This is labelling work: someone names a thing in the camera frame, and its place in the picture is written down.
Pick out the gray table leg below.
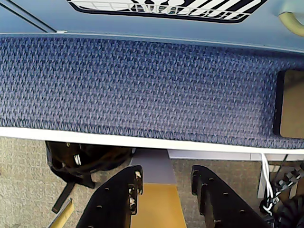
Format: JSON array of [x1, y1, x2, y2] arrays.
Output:
[[130, 148, 178, 185]]

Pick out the blue woven carpet mat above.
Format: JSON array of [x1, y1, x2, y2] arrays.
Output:
[[0, 33, 304, 150]]

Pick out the black backpack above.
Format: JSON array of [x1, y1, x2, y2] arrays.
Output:
[[45, 141, 134, 213]]

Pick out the wooden stick with metal rim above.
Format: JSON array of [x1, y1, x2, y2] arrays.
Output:
[[51, 197, 75, 228]]

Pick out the white cable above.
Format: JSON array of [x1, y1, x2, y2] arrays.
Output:
[[260, 153, 274, 212]]

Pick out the yellow wooden board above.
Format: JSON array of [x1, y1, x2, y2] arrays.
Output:
[[136, 184, 187, 228]]

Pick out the black power strip plugs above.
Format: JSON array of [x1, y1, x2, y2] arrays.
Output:
[[273, 166, 304, 192]]

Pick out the blue toy kitchen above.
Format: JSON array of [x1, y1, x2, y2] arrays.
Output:
[[0, 0, 304, 54]]

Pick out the gold dishwasher door handle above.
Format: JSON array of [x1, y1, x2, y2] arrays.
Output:
[[277, 13, 304, 38]]

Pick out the black coiled cables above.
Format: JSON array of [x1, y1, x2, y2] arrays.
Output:
[[260, 194, 304, 228]]

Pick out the black glossy flat panel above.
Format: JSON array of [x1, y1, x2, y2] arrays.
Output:
[[272, 68, 304, 139]]

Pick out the white desk frame beam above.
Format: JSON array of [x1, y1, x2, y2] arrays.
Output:
[[167, 150, 289, 199]]

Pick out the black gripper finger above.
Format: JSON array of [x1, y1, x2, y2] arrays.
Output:
[[76, 165, 143, 228], [191, 165, 274, 228]]

